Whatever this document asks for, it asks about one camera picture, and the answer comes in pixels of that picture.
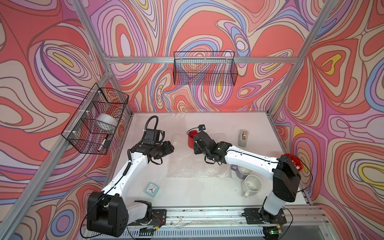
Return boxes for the lilac mug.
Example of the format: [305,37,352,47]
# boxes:
[231,165,254,180]

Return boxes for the white mug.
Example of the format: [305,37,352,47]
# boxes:
[242,175,263,198]

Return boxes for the red mug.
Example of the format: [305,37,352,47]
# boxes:
[187,128,198,150]

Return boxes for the teal alarm clock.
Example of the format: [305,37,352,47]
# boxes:
[145,182,160,198]

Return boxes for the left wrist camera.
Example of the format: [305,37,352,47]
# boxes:
[142,129,165,146]

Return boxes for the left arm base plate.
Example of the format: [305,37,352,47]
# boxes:
[128,209,167,227]

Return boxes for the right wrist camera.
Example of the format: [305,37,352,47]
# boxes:
[198,125,206,132]

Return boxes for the left wire basket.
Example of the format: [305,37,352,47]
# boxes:
[61,84,129,155]

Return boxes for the black marker in basket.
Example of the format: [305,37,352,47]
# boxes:
[98,136,108,152]

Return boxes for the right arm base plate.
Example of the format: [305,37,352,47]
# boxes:
[242,208,287,226]

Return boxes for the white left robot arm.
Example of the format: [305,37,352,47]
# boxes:
[85,141,175,237]

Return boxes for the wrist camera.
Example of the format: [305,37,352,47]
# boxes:
[142,129,165,146]
[198,125,206,132]

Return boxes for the back wire basket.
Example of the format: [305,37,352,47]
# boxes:
[173,50,239,87]

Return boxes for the wire basket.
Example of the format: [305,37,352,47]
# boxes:
[61,84,129,155]
[173,50,239,87]

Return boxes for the red pen cup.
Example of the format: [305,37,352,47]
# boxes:
[285,154,303,172]

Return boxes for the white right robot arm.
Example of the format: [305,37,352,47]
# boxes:
[193,131,301,216]

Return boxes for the white tape roll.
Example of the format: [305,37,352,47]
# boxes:
[95,114,118,132]

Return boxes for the grey tape dispenser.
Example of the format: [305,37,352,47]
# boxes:
[238,130,249,148]

